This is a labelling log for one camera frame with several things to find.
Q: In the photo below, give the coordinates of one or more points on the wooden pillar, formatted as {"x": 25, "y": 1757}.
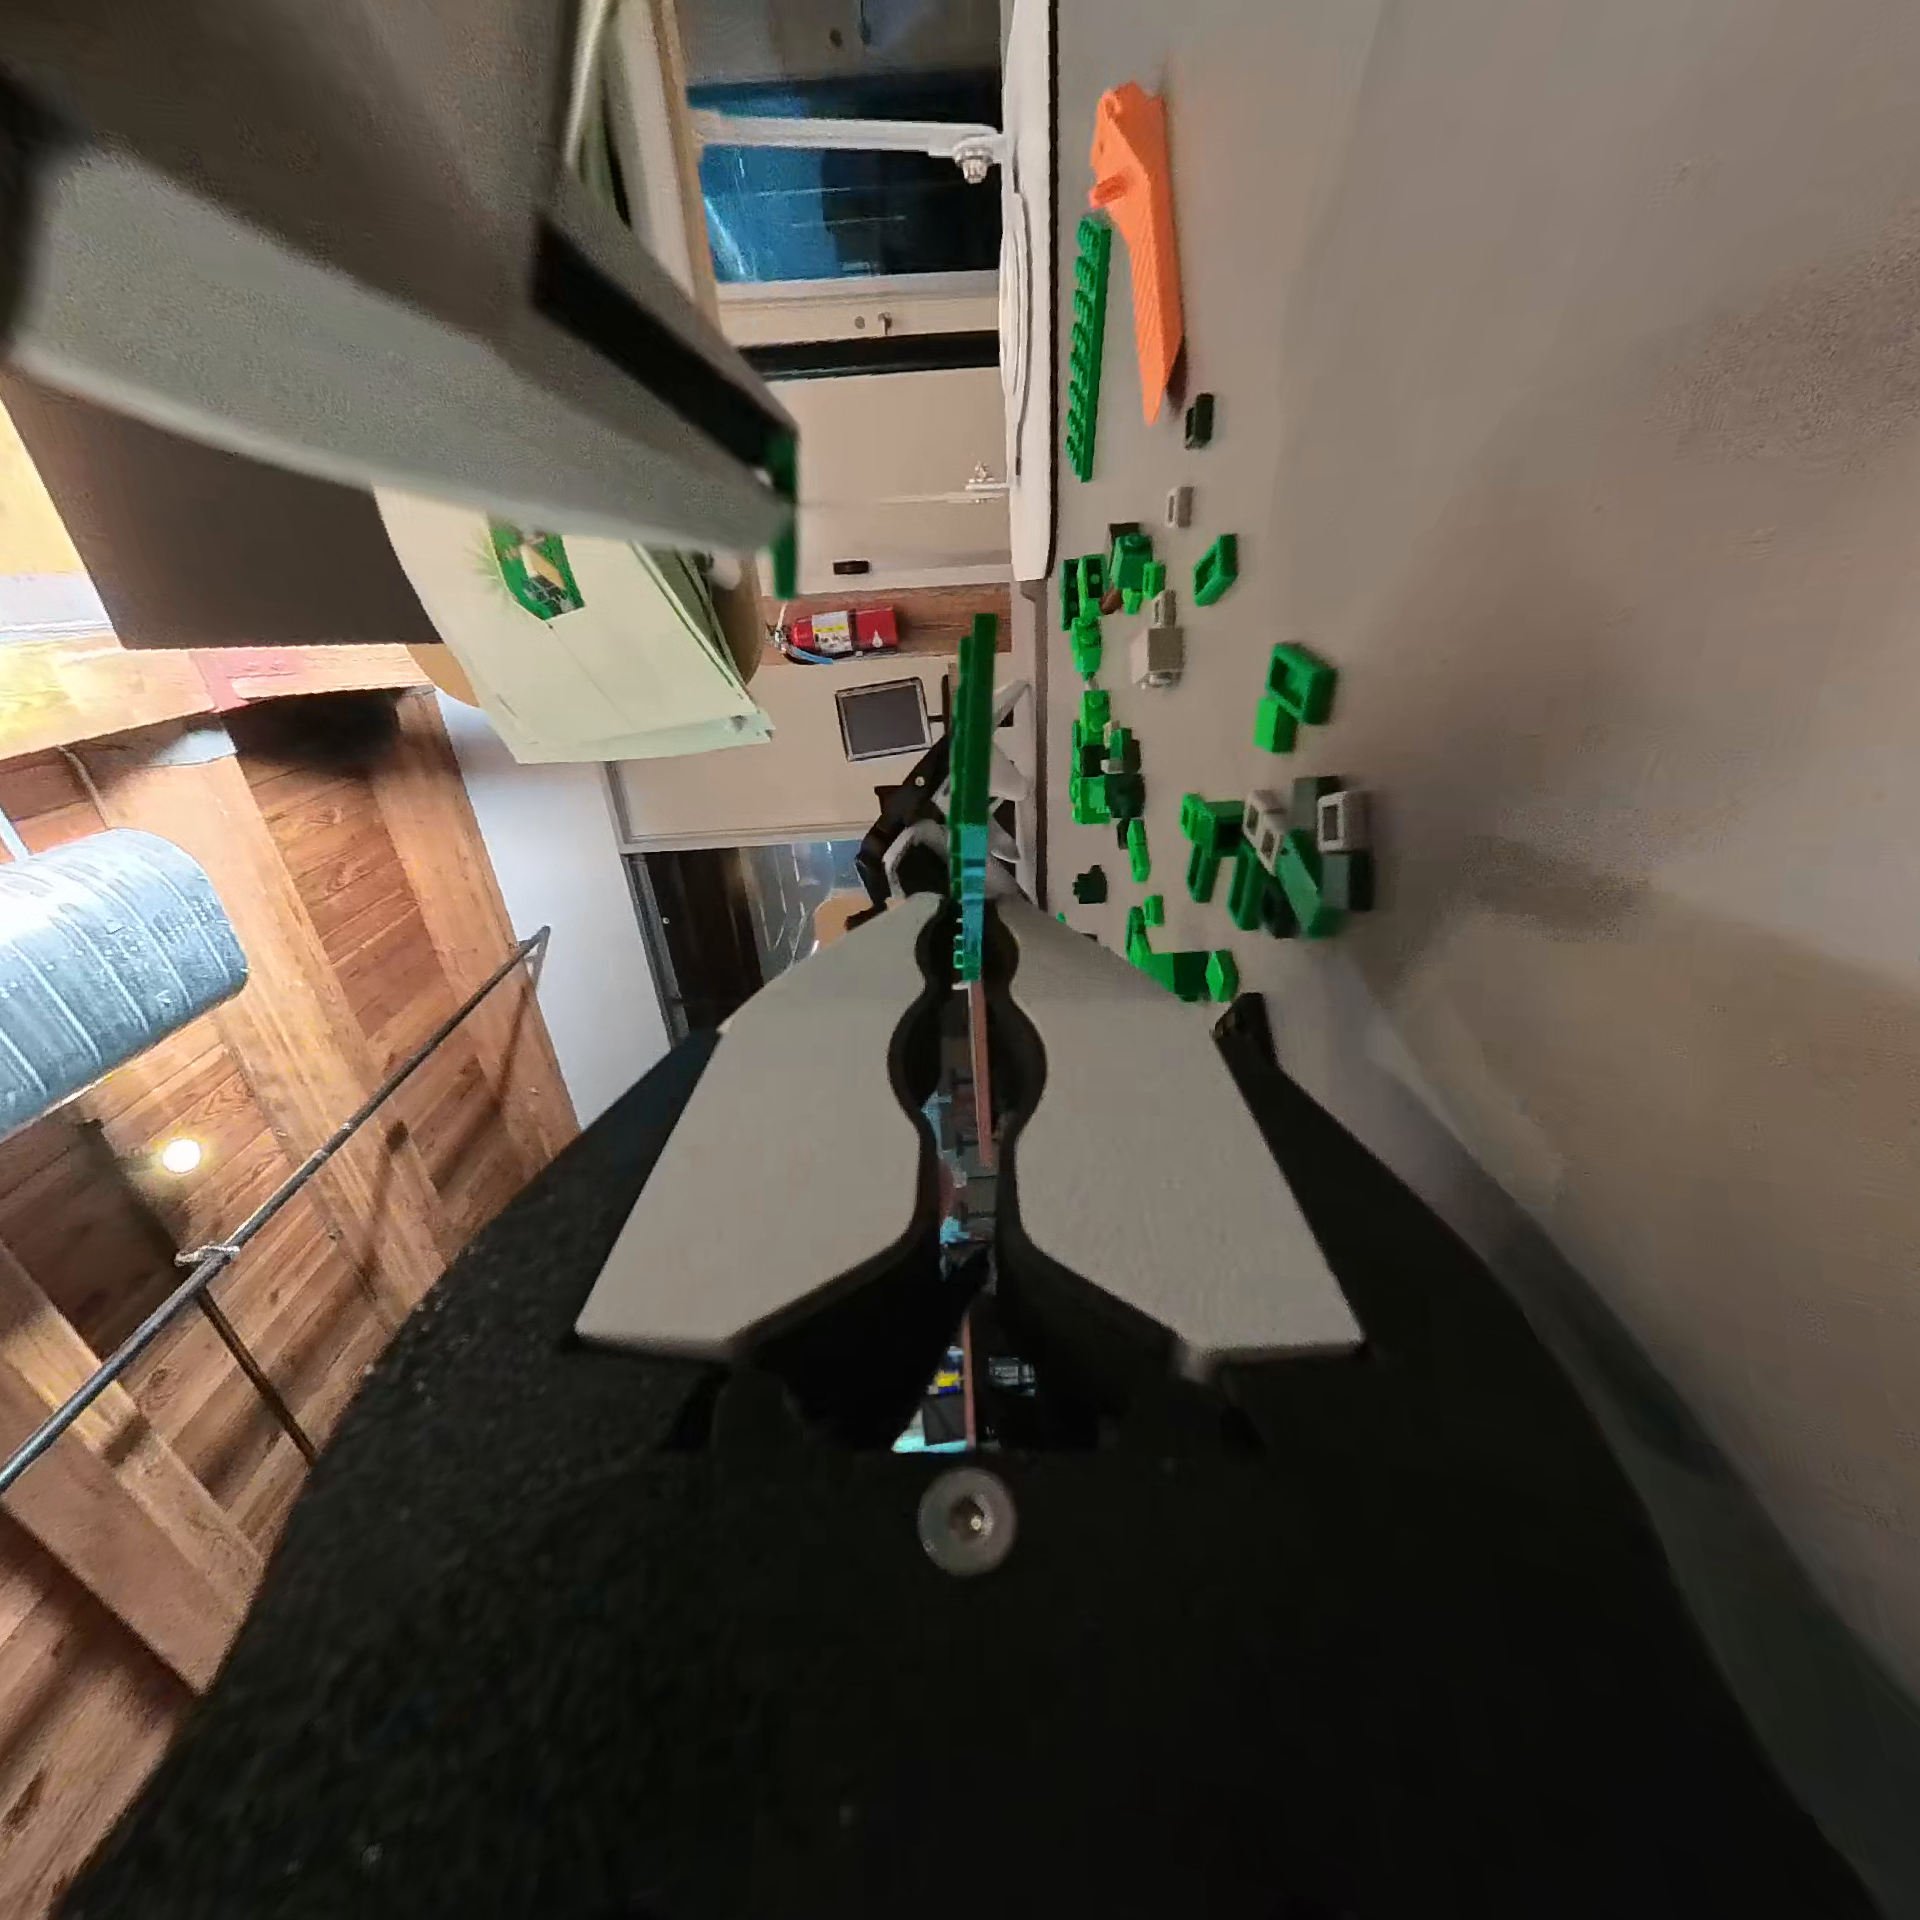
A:
{"x": 89, "y": 676}

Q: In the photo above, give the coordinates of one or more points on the round ceiling light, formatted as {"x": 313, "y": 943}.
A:
{"x": 182, "y": 1156}

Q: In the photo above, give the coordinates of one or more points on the light grey lego brick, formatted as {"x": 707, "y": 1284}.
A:
{"x": 1158, "y": 645}

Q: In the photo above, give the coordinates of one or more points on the open instruction booklet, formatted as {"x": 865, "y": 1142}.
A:
{"x": 629, "y": 691}

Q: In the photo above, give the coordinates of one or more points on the small green lego plate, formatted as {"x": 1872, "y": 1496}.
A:
{"x": 785, "y": 518}

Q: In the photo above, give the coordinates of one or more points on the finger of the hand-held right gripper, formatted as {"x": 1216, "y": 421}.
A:
{"x": 299, "y": 76}
{"x": 299, "y": 329}

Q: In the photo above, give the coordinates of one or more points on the green lego baseplate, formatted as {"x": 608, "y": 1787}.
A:
{"x": 971, "y": 780}

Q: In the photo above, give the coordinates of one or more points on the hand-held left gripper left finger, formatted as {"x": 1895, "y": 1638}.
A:
{"x": 751, "y": 1184}

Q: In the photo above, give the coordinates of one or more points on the black flat panel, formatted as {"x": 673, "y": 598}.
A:
{"x": 182, "y": 541}

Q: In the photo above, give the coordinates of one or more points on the red fire extinguisher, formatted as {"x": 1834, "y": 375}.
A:
{"x": 849, "y": 629}

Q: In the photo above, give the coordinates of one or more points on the orange brick separator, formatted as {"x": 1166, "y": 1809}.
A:
{"x": 1143, "y": 254}

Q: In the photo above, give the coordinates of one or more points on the pile of small lego pieces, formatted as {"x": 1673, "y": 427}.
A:
{"x": 1305, "y": 885}

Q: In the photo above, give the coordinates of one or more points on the narrow green lego plate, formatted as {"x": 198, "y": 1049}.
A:
{"x": 1091, "y": 347}

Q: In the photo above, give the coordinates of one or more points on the small black lego piece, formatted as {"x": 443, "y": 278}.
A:
{"x": 1198, "y": 421}

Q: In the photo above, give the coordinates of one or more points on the small tablet on stand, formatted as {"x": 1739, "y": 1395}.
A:
{"x": 883, "y": 720}

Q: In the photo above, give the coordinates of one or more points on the white book stand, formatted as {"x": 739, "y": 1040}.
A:
{"x": 1026, "y": 451}

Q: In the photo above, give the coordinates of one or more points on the black metal rod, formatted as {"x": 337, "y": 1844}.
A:
{"x": 376, "y": 1104}

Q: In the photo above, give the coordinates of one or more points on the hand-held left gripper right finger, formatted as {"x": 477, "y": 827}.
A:
{"x": 1171, "y": 1200}

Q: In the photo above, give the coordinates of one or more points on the large blue-lit window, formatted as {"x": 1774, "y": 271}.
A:
{"x": 809, "y": 212}

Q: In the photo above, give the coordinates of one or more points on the silver ventilation duct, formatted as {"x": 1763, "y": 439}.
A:
{"x": 106, "y": 974}

